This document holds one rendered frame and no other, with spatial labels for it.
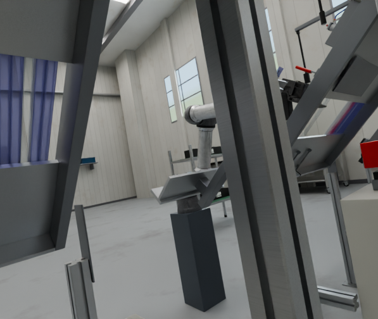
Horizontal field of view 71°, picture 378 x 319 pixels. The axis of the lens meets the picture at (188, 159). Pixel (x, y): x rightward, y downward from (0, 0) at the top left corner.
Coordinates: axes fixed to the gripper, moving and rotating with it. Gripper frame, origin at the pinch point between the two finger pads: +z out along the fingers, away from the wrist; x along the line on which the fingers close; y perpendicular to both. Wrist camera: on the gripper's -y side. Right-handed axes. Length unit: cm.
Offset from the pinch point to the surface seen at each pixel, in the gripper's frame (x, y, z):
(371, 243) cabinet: -21, -32, 38
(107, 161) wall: 392, -493, -922
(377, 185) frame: -6.0, -18.5, 29.7
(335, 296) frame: -25, -52, 37
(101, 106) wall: 406, -289, -1053
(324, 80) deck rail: -21.0, 9.8, 5.9
